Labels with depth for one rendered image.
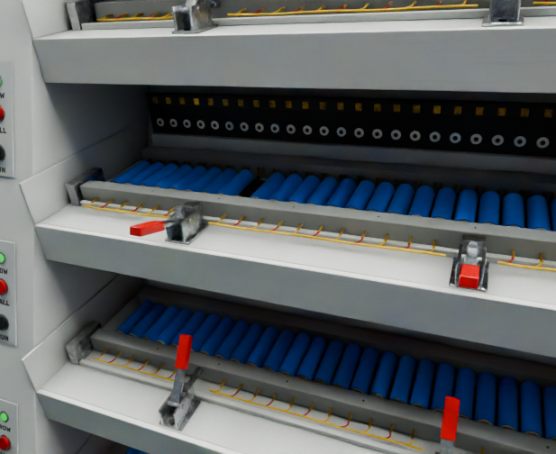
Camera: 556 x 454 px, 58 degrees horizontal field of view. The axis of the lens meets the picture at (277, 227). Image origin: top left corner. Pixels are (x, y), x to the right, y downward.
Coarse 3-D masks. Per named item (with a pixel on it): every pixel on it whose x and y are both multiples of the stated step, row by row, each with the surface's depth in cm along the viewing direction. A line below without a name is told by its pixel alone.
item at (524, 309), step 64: (128, 128) 66; (64, 192) 58; (64, 256) 55; (128, 256) 51; (192, 256) 47; (256, 256) 45; (320, 256) 44; (384, 256) 44; (384, 320) 42; (448, 320) 40; (512, 320) 38
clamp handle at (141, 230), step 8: (176, 208) 48; (184, 216) 48; (136, 224) 43; (144, 224) 43; (152, 224) 44; (160, 224) 45; (168, 224) 46; (176, 224) 47; (136, 232) 42; (144, 232) 43; (152, 232) 44
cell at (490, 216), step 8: (488, 192) 48; (480, 200) 48; (488, 200) 47; (496, 200) 47; (480, 208) 47; (488, 208) 46; (496, 208) 46; (480, 216) 45; (488, 216) 44; (496, 216) 44; (496, 224) 43
